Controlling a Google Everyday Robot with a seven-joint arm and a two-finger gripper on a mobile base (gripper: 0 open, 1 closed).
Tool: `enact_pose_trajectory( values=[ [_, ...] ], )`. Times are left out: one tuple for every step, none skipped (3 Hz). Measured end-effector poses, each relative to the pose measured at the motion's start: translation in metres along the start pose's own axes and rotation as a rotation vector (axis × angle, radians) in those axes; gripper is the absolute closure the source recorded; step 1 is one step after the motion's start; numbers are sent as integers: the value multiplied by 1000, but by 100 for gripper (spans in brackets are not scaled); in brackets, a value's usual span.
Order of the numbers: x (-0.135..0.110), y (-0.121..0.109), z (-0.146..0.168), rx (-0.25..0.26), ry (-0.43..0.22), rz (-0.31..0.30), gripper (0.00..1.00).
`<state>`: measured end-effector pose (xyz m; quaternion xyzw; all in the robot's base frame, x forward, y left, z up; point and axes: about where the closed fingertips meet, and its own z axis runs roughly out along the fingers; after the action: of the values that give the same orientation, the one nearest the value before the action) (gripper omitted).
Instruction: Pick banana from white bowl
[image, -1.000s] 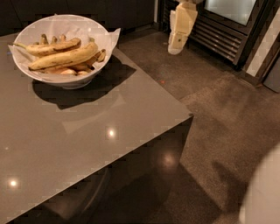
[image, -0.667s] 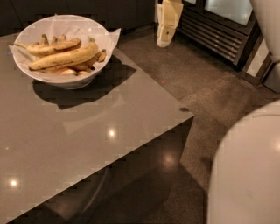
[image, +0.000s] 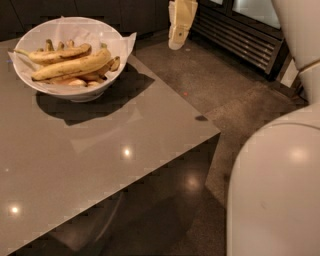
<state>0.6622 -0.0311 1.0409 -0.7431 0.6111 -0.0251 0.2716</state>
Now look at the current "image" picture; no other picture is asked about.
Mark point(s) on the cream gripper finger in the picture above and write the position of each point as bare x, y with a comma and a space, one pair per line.
181, 17

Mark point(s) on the large front yellow banana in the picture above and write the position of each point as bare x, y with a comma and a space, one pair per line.
75, 67

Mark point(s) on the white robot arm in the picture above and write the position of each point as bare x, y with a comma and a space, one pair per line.
273, 206

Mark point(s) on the white bowl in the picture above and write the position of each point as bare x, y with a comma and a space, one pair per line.
76, 95

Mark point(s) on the upper yellow banana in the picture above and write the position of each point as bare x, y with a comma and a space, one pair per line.
52, 57

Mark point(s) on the dark cabinet fronts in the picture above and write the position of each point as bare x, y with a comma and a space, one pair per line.
142, 16

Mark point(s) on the black glass door refrigerator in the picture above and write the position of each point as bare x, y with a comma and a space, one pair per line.
248, 28

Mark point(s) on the white paper liner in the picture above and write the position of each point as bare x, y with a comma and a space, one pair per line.
83, 31

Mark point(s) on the bunch of small bananas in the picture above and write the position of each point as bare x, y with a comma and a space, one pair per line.
89, 79

